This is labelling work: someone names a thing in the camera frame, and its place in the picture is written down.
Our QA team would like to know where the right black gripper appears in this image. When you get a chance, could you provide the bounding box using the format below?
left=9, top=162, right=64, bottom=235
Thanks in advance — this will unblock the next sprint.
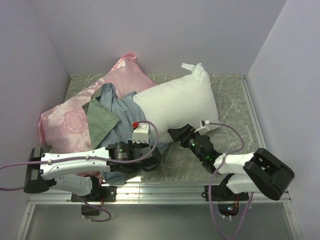
left=168, top=124, right=205, bottom=162

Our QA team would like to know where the white pillow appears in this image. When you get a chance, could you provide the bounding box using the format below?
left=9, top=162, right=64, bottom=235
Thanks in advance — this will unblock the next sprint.
left=133, top=63, right=219, bottom=144

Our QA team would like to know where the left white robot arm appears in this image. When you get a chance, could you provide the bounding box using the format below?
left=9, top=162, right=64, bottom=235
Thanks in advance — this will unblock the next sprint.
left=23, top=141, right=162, bottom=201

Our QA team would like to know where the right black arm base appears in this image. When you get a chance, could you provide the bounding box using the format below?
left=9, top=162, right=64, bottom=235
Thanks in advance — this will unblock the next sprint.
left=209, top=185, right=252, bottom=220

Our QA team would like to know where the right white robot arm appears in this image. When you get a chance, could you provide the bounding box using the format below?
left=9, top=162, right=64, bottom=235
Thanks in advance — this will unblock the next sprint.
left=167, top=120, right=295, bottom=201

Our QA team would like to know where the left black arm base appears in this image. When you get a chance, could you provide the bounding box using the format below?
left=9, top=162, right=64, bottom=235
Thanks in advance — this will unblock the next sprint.
left=70, top=186, right=117, bottom=217

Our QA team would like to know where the pink satin rose pillow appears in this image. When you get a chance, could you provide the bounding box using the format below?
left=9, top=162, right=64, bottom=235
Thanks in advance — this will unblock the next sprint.
left=37, top=52, right=158, bottom=185

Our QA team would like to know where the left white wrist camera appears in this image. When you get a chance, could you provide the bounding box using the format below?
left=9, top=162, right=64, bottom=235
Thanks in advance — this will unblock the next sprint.
left=131, top=121, right=150, bottom=144

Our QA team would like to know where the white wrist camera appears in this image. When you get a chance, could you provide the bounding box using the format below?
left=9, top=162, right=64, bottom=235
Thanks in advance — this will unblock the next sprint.
left=194, top=120, right=210, bottom=135
left=131, top=121, right=150, bottom=144

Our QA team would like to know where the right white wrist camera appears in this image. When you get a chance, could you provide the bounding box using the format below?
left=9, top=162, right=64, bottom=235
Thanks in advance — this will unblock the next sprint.
left=194, top=120, right=210, bottom=135

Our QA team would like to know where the aluminium rail frame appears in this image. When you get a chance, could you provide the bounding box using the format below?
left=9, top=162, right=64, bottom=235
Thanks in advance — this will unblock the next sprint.
left=17, top=183, right=295, bottom=240

